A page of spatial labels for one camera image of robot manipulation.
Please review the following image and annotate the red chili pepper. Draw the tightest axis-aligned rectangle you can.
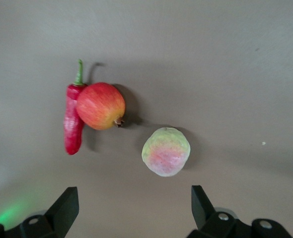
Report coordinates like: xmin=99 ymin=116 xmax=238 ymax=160
xmin=63 ymin=59 xmax=87 ymax=156

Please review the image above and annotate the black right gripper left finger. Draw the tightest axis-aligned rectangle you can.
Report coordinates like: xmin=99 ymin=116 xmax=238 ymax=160
xmin=4 ymin=186 xmax=79 ymax=238

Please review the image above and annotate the red apple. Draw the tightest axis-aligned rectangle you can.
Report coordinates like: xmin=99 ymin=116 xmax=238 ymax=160
xmin=76 ymin=82 xmax=126 ymax=131

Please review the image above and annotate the green and pink peach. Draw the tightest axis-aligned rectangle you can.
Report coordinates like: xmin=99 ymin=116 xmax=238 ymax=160
xmin=141 ymin=126 xmax=191 ymax=178

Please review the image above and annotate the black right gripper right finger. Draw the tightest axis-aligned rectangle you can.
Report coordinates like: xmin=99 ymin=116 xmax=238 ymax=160
xmin=186 ymin=185 xmax=253 ymax=238

